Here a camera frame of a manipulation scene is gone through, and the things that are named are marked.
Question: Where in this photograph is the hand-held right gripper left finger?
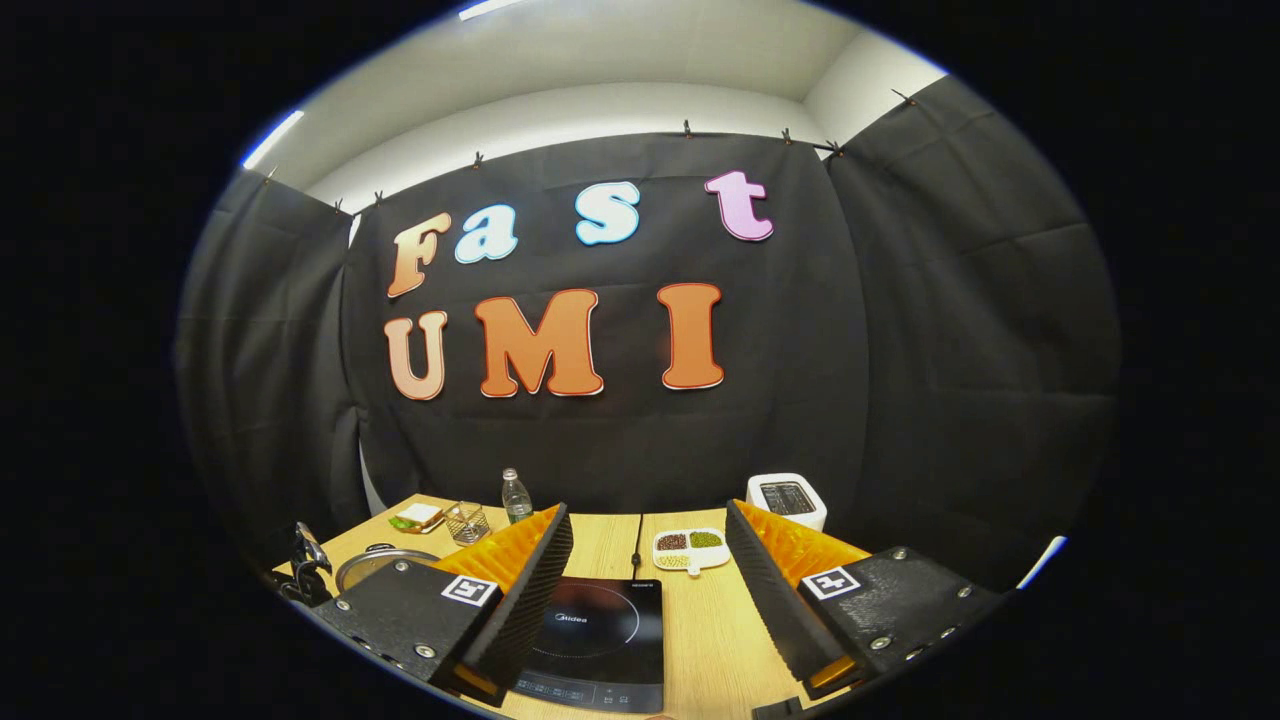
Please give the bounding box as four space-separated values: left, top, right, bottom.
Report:
310 503 576 709

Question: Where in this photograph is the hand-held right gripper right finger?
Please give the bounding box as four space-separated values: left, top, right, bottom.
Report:
725 500 1006 701

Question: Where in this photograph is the black induction cooktop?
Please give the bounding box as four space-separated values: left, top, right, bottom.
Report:
510 576 666 714

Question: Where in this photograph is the white divided bean dish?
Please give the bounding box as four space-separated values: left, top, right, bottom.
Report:
652 528 732 578

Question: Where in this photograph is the clear plastic water bottle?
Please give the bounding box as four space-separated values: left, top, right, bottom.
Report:
501 468 534 526

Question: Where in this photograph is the white toaster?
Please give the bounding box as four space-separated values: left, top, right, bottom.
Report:
746 473 829 533

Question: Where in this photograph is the black backdrop cloth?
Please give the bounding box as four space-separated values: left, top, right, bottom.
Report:
175 75 1121 591

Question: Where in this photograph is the row of small cloth clips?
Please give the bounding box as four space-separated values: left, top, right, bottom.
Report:
262 88 916 216

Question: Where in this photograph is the wire mesh holder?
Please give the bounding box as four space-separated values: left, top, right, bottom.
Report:
444 501 492 547

